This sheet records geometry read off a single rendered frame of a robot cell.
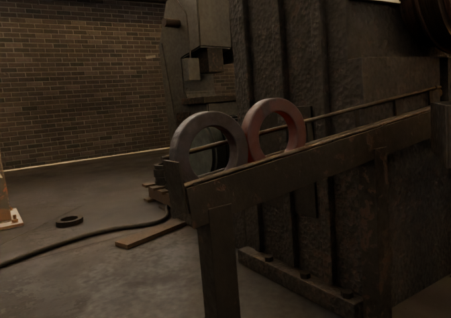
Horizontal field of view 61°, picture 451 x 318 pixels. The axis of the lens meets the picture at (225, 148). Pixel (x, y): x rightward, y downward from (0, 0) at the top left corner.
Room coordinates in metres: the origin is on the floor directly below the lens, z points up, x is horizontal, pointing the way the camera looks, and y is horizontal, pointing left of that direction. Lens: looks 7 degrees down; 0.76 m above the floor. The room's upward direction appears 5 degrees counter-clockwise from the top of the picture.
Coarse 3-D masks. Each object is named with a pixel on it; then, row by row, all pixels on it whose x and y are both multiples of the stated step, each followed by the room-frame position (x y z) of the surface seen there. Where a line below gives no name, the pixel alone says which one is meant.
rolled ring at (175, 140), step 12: (192, 120) 0.79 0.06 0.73; (204, 120) 0.81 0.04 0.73; (216, 120) 0.82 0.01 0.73; (228, 120) 0.84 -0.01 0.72; (180, 132) 0.78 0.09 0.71; (192, 132) 0.79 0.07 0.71; (228, 132) 0.84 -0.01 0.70; (240, 132) 0.86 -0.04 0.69; (180, 144) 0.77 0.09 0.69; (240, 144) 0.85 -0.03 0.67; (180, 156) 0.77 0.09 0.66; (240, 156) 0.85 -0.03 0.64; (228, 168) 0.86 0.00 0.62
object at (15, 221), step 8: (0, 152) 2.75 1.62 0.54; (0, 160) 2.75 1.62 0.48; (0, 168) 2.75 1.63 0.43; (0, 176) 2.76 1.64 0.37; (0, 184) 2.76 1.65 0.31; (0, 192) 2.76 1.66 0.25; (0, 200) 2.75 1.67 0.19; (8, 200) 2.78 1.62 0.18; (0, 208) 2.75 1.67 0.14; (8, 208) 2.77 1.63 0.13; (0, 216) 2.74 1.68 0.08; (8, 216) 2.77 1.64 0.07; (16, 216) 2.91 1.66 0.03; (0, 224) 2.71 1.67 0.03; (8, 224) 2.69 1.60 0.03; (16, 224) 2.69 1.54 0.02
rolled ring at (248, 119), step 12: (252, 108) 0.90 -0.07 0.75; (264, 108) 0.90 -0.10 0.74; (276, 108) 0.92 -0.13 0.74; (288, 108) 0.94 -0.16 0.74; (252, 120) 0.88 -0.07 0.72; (288, 120) 0.96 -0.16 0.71; (300, 120) 0.96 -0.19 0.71; (252, 132) 0.87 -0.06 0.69; (300, 132) 0.96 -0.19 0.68; (252, 144) 0.87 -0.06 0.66; (288, 144) 0.97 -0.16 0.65; (300, 144) 0.95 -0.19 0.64; (252, 156) 0.87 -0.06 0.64; (264, 156) 0.89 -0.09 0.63
